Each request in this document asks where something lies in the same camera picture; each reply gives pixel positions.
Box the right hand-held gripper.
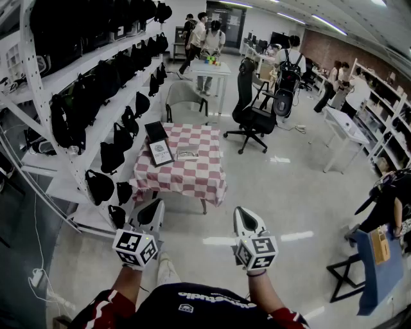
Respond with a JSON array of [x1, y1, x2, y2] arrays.
[[233, 206, 279, 271]]

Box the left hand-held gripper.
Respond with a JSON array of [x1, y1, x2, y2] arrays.
[[111, 198, 166, 270]]

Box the grey glasses case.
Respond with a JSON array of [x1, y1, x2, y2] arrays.
[[175, 144, 200, 161]]

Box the person's right forearm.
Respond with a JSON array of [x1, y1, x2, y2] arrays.
[[247, 271, 281, 314]]

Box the person's left forearm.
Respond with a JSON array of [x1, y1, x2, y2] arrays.
[[107, 265, 145, 306]]

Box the person's legs and shoes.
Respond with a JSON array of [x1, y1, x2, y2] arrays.
[[156, 252, 181, 287]]

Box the small wooden-legged table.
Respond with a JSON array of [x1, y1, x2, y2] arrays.
[[150, 191, 209, 215]]

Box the person's black and red shirt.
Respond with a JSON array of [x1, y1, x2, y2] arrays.
[[69, 281, 311, 329]]

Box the pink and white checkered tablecloth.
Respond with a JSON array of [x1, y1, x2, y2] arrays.
[[129, 121, 228, 208]]

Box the white power adapter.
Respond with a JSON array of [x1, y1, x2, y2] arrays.
[[30, 268, 44, 288]]

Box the wooden box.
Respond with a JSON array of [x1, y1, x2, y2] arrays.
[[371, 224, 391, 266]]

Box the blue table cover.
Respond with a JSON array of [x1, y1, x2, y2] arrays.
[[354, 224, 405, 317]]

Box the black office chair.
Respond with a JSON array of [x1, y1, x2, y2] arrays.
[[223, 57, 279, 155]]

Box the black oval hanging pack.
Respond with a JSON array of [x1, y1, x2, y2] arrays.
[[273, 88, 296, 117]]

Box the white side table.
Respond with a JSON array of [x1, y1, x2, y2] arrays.
[[322, 105, 370, 174]]

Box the grey armchair with black legs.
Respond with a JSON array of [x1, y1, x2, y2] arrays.
[[165, 80, 209, 125]]

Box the row of black bags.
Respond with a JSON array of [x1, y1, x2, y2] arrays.
[[28, 0, 174, 229]]

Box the white metal shelving rack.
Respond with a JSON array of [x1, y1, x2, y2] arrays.
[[0, 0, 171, 234]]

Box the white storage shelving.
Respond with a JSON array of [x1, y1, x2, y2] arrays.
[[349, 57, 411, 181]]

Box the dark double door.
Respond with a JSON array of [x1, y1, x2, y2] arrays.
[[205, 1, 247, 49]]

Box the long ceiling light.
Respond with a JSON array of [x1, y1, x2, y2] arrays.
[[276, 12, 306, 25], [311, 14, 348, 36]]

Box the black crossed table frame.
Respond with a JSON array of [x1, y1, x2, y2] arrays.
[[326, 253, 367, 305]]

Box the black frame with white print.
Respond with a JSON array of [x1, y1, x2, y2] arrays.
[[148, 138, 175, 168]]

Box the black picture frame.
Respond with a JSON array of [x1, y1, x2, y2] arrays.
[[144, 121, 169, 142]]

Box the black wall monitor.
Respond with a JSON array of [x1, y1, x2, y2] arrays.
[[270, 31, 292, 46]]

